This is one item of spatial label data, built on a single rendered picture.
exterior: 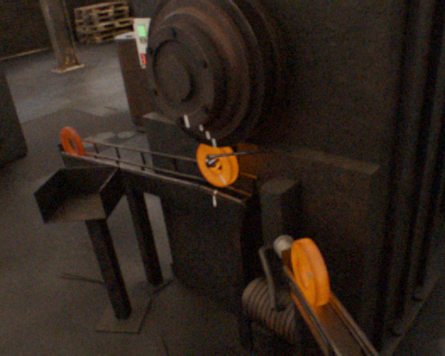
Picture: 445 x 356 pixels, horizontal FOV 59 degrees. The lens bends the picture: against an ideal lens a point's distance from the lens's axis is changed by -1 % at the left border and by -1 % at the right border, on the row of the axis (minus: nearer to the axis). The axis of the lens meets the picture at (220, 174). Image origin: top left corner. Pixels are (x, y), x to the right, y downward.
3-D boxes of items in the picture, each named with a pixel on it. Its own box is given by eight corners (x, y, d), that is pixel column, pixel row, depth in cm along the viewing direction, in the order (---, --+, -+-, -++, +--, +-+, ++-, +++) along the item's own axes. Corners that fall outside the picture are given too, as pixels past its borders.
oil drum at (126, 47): (162, 105, 473) (147, 26, 432) (196, 112, 435) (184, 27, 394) (120, 120, 437) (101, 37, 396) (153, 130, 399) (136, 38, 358)
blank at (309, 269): (313, 299, 102) (300, 303, 101) (298, 239, 104) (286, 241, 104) (336, 307, 86) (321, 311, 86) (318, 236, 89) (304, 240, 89)
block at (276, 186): (282, 235, 133) (280, 171, 122) (303, 243, 128) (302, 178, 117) (263, 252, 126) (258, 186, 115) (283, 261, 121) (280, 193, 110)
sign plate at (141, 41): (145, 66, 156) (136, 18, 148) (190, 71, 139) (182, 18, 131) (141, 68, 154) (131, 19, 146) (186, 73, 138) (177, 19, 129)
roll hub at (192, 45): (214, 15, 96) (235, 125, 107) (147, 29, 116) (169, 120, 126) (197, 19, 93) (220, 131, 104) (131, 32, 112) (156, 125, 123)
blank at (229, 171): (197, 150, 137) (190, 153, 135) (219, 130, 124) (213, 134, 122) (220, 188, 136) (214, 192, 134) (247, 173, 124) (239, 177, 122)
